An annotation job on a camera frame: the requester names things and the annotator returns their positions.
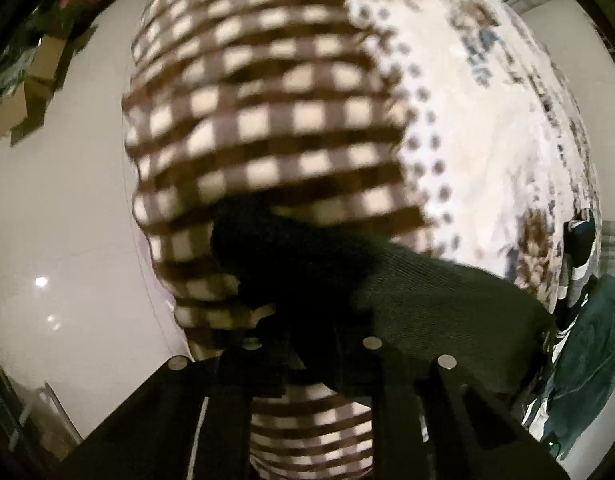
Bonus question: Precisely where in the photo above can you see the brown white checkered cloth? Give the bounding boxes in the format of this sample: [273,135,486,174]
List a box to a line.
[120,0,433,480]

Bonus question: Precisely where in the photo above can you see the dark green knit garment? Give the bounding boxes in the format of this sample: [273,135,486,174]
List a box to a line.
[211,212,553,396]

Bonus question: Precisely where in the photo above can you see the white floral bed blanket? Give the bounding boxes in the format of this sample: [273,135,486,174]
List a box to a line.
[325,0,600,310]

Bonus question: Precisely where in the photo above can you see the striped folded sweater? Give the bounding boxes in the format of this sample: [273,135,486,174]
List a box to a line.
[523,209,597,441]

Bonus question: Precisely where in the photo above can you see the cardboard box clutter pile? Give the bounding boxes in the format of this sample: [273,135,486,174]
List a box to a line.
[0,0,116,145]

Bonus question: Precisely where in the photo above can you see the teal green blanket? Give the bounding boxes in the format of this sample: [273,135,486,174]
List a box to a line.
[541,274,615,460]

